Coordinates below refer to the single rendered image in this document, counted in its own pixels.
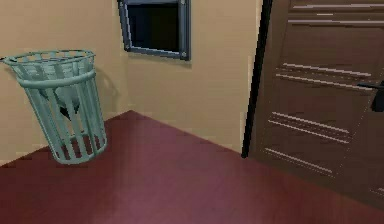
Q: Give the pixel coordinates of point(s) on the grey framed dark window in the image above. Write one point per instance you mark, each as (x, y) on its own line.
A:
(153, 26)

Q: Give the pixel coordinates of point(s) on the brown panelled room door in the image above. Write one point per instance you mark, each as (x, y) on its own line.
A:
(316, 100)

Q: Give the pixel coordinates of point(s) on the pale green slatted bin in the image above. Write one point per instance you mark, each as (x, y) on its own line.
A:
(56, 82)

